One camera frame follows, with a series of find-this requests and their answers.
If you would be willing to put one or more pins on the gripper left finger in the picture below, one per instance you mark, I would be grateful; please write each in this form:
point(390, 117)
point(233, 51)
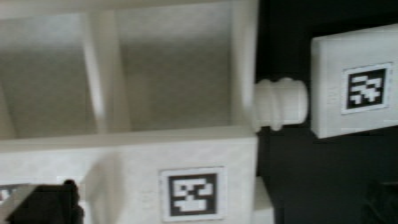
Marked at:
point(43, 204)

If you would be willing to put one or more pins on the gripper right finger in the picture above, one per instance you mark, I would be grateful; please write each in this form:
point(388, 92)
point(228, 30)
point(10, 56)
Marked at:
point(379, 212)

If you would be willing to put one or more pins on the white cabinet body box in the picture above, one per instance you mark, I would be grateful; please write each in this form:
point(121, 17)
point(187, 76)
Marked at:
point(129, 65)

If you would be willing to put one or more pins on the white cabinet door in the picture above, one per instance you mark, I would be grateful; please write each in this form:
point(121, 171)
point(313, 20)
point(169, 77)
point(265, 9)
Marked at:
point(159, 177)
point(354, 81)

